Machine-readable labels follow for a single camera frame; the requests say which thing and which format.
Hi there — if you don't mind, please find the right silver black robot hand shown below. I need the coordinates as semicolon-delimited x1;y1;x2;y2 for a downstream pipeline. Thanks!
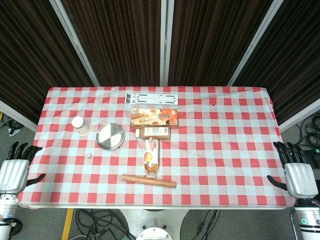
266;141;320;200

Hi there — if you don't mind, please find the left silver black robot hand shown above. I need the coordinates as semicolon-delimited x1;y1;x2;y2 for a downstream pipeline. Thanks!
0;141;46;196

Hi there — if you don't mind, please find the white paper cup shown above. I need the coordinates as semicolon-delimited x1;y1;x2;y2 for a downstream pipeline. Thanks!
71;116;92;137

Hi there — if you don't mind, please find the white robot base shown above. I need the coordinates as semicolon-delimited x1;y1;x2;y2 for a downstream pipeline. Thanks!
119;208;191;240

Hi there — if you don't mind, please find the round metal plate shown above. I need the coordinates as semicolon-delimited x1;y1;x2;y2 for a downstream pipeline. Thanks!
95;122;126;151

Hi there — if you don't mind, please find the black power box green light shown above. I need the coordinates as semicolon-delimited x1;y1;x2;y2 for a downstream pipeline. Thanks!
302;147;320;171

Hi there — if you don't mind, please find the red white checkered tablecloth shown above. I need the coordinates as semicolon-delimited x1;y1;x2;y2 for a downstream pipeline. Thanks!
17;86;297;209

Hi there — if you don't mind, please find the dark corrugated partition panel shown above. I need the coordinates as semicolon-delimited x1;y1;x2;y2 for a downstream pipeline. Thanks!
61;0;163;87
234;0;320;125
0;0;94;125
167;0;274;87

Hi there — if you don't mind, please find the wooden rolling pin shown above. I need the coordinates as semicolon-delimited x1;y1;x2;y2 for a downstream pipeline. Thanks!
121;174;178;189

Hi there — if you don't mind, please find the peach juice bottle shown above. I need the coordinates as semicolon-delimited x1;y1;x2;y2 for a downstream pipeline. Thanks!
143;137;160;179

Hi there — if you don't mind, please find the brown drink bottle white cap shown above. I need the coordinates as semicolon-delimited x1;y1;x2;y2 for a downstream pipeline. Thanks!
135;126;172;140

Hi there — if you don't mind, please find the orange snack box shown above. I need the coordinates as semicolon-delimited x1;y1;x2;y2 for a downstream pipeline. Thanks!
130;107;180;129

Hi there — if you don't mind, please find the black floor cable bundle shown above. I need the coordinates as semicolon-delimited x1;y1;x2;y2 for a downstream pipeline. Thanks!
0;112;25;137
295;116;320;151
74;208;137;240

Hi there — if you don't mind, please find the white partition bottom rail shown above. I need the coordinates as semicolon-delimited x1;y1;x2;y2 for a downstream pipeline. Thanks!
278;98;320;133
0;99;39;133

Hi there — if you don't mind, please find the black cable with inline plug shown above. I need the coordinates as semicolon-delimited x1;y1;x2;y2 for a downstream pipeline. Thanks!
193;209;222;237

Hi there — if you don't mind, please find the white slanted partition post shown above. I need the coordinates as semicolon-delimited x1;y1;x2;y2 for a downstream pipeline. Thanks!
48;0;101;87
226;0;285;87

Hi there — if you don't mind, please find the white upright partition post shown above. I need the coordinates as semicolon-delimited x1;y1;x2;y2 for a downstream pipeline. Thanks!
159;0;175;87

